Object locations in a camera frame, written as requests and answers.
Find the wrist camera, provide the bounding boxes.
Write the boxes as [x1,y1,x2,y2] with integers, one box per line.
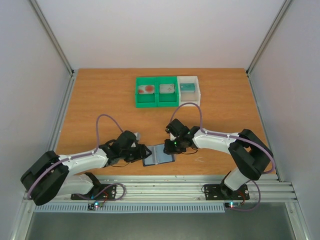
[131,132,141,148]
[169,132,177,141]

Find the card with red circles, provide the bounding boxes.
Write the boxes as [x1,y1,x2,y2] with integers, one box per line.
[137,84,155,95]

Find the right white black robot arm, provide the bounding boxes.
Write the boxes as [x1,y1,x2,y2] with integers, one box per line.
[163,118,275,200]

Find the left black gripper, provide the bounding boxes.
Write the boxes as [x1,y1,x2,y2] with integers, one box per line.
[121,144,152,163]

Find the green bin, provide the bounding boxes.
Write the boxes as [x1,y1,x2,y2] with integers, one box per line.
[156,76,180,107]
[135,76,158,108]

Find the grey white card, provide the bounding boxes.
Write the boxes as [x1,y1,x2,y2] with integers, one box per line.
[159,84,175,94]

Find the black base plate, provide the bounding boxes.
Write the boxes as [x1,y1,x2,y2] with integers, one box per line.
[70,184,117,201]
[201,184,250,201]

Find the left green bin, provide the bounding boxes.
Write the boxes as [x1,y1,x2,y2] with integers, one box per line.
[135,76,158,108]

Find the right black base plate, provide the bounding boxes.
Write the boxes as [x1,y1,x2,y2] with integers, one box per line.
[201,184,250,201]

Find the left aluminium frame post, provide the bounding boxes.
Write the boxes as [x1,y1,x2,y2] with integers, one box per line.
[28,0,74,76]

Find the blue leather card holder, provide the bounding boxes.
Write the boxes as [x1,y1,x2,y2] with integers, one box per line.
[142,144,175,167]

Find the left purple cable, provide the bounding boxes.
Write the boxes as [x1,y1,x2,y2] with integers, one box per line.
[26,114,125,201]

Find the right aluminium frame post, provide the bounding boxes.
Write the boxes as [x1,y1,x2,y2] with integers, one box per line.
[246,0,294,78]

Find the left controller board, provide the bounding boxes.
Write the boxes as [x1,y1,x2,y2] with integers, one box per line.
[87,202,104,211]

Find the grey slotted cable duct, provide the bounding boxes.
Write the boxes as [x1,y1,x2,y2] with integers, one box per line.
[34,202,225,214]

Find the aluminium frame post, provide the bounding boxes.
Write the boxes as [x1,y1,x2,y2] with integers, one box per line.
[246,0,294,78]
[28,0,74,76]

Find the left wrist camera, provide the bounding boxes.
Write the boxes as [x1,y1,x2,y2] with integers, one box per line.
[131,132,141,148]

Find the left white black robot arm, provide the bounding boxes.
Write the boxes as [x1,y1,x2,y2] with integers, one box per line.
[20,130,152,206]

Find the middle green bin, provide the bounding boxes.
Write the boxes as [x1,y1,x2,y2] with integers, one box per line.
[156,76,180,107]

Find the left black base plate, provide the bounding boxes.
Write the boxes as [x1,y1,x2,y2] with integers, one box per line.
[70,184,117,201]

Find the aluminium front rail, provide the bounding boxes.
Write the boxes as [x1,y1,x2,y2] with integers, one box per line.
[23,174,298,203]

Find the controller board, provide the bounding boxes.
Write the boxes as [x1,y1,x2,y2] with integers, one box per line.
[224,201,244,209]
[87,202,104,211]

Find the white bin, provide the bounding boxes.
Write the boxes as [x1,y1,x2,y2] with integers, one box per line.
[177,76,201,106]

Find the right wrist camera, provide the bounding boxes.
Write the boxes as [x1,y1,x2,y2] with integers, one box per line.
[169,132,177,141]

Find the right controller board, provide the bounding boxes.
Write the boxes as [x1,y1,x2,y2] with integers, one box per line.
[224,201,244,209]

